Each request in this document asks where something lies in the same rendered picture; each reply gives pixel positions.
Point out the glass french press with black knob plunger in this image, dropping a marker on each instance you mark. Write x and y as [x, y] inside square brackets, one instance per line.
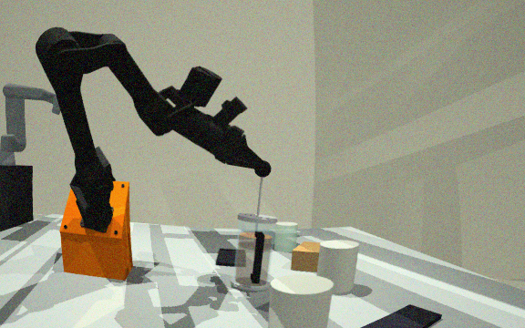
[254, 246]

